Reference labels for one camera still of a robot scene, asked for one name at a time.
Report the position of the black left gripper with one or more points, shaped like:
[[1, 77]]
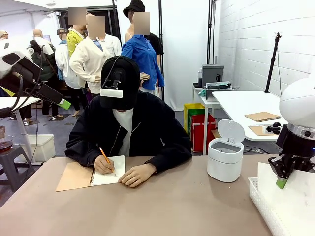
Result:
[[28, 71]]

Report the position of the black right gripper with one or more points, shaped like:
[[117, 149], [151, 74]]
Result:
[[295, 143]]

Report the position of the white paper sheet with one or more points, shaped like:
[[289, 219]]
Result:
[[267, 179]]

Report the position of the yellow pencil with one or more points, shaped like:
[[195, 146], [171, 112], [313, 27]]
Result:
[[104, 155]]

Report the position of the spiral notebook with brown cover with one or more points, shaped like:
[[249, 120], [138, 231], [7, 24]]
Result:
[[73, 177]]

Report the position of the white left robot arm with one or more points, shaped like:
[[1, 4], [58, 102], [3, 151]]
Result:
[[13, 48]]

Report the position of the person's left forearm black sleeve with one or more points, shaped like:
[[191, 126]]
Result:
[[172, 157]]

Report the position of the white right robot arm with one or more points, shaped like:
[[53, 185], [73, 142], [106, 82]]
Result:
[[300, 105]]

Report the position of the person's right forearm black sleeve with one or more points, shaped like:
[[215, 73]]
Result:
[[78, 155]]

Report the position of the person's right hand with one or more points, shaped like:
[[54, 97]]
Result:
[[104, 165]]

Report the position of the person's left hand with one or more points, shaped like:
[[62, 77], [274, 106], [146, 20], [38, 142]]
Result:
[[137, 175]]

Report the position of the mannequin in dark puffer jacket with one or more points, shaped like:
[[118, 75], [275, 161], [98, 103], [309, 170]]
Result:
[[49, 71]]

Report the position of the mannequin in cap and white shirt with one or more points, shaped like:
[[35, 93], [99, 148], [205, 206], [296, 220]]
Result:
[[65, 64]]

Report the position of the white desk with leg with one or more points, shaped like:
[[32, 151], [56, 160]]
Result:
[[23, 127]]

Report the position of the white perforated plastic basket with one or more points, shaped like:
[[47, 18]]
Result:
[[253, 191]]

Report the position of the large brown spiral notebook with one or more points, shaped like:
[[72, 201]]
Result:
[[257, 130]]

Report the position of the mannequin in cream cardigan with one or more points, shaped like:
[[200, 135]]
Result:
[[88, 61]]

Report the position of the white floor storage bin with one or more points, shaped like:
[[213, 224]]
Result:
[[44, 147]]

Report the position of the mannequin in yellow jacket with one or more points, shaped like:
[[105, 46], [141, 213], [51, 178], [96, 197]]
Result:
[[72, 41]]

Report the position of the small brown cardboard notebook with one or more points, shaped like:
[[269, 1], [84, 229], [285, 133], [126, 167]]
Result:
[[262, 116]]

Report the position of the white lidded trash bin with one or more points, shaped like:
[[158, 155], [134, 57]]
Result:
[[224, 164]]

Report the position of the clear bowl with red contents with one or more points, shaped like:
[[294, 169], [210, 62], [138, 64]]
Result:
[[5, 145]]

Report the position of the grey stool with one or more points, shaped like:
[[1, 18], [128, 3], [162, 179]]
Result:
[[12, 157]]

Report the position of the black baseball cap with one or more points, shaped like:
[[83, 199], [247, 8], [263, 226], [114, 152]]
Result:
[[129, 83]]

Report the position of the large white desk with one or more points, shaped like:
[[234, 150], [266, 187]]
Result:
[[233, 103]]

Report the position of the red bag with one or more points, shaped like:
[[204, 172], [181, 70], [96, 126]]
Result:
[[201, 132]]

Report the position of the mannequin in blue shirt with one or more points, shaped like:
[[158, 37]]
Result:
[[145, 54]]

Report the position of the small white side table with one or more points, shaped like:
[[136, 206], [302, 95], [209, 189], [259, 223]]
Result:
[[206, 100]]

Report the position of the person's torso in black jacket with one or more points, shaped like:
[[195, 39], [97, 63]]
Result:
[[152, 127]]

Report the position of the grey open tray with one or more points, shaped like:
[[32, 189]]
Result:
[[217, 86]]

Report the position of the yellow and green bag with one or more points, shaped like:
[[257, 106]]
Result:
[[193, 108]]

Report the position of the mannequin in black t-shirt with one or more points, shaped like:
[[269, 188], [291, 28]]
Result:
[[156, 44]]

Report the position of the black bucket hat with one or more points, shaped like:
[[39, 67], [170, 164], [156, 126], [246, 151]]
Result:
[[134, 7]]

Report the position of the grey square box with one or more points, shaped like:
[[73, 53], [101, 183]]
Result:
[[211, 73]]

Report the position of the black double light stand pole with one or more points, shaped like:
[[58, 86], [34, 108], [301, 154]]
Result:
[[210, 32]]

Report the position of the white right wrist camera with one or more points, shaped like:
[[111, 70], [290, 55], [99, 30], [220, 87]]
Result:
[[273, 128]]

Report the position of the white head-mounted camera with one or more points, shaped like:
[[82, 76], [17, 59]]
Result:
[[111, 93]]

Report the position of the tall black tripod with camera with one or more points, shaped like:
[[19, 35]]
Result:
[[272, 64]]

